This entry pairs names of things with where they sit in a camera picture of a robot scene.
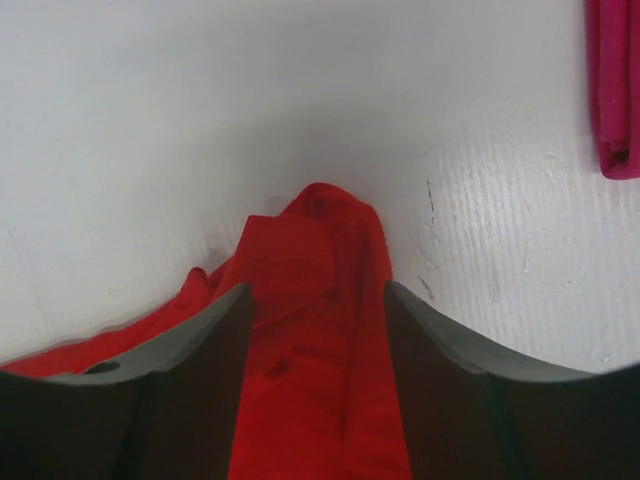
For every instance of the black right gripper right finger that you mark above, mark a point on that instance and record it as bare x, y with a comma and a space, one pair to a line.
474, 409

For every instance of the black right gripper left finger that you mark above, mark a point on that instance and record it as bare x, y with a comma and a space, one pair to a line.
165, 409

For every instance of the red t shirt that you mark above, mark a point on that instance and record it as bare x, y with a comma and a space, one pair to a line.
319, 398

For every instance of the magenta t shirt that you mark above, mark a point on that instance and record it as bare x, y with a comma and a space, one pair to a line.
612, 40

